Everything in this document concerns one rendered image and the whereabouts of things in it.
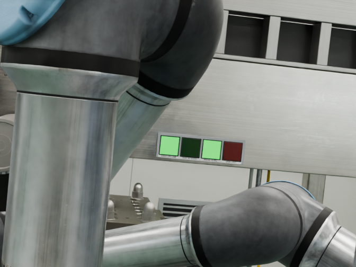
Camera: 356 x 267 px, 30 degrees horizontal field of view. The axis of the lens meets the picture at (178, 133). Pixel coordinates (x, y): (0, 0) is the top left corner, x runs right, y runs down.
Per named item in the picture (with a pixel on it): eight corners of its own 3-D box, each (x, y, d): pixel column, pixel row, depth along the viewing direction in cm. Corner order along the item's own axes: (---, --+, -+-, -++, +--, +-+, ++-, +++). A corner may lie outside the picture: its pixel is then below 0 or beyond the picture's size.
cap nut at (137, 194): (131, 199, 182) (132, 183, 182) (130, 197, 186) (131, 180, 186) (144, 200, 183) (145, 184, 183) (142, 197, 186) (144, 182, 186)
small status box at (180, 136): (155, 157, 184) (158, 132, 184) (155, 157, 185) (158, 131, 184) (243, 165, 188) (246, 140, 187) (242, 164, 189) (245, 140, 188)
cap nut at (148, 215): (141, 222, 151) (142, 202, 150) (139, 219, 154) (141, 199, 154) (157, 223, 151) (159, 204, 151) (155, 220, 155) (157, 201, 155)
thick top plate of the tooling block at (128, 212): (91, 247, 147) (94, 220, 147) (89, 213, 187) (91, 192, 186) (162, 252, 150) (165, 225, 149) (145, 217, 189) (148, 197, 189)
